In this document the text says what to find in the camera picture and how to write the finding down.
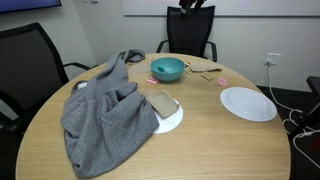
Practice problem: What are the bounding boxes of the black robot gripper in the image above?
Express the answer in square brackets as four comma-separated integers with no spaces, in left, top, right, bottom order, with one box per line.
[179,0,205,14]

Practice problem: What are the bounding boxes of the teal marker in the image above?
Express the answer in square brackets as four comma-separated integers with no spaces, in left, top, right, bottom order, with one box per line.
[157,67,168,73]

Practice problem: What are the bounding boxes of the teal plastic bowl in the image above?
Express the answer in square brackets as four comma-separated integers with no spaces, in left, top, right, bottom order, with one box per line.
[150,57,185,82]

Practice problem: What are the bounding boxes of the black office chair by door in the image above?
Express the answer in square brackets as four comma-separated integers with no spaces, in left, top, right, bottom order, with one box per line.
[156,6,217,62]

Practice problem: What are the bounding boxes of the large brown paper napkin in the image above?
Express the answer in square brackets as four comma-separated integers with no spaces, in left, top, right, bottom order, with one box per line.
[191,62,221,72]

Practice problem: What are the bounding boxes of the brown sugar packet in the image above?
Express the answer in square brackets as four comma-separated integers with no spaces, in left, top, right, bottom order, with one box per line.
[201,72,215,81]

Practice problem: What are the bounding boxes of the pink sweetener packet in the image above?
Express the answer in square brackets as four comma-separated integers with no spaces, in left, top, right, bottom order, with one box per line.
[218,77,227,86]

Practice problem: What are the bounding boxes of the brown napkin on small plate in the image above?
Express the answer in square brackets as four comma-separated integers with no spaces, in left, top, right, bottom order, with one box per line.
[144,90,178,118]

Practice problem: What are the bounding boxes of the large white plate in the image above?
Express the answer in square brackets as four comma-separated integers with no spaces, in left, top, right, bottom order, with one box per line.
[220,87,277,122]

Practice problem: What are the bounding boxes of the small white plate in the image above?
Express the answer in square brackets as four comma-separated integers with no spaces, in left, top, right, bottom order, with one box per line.
[154,100,184,134]

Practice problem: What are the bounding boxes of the grey sweatshirt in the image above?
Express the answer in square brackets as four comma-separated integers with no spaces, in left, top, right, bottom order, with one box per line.
[60,49,159,178]

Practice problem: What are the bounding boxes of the white wall outlet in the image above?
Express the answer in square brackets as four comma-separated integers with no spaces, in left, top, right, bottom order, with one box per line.
[265,53,281,65]

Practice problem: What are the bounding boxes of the white power cable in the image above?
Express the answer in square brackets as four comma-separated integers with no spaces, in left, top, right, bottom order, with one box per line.
[267,61,320,169]

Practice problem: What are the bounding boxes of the black office chair near wall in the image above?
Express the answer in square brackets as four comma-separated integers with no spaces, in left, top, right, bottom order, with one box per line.
[0,22,93,134]

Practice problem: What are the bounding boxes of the wall screen blue edge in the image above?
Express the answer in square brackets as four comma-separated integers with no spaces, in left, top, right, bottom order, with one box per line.
[0,0,62,13]

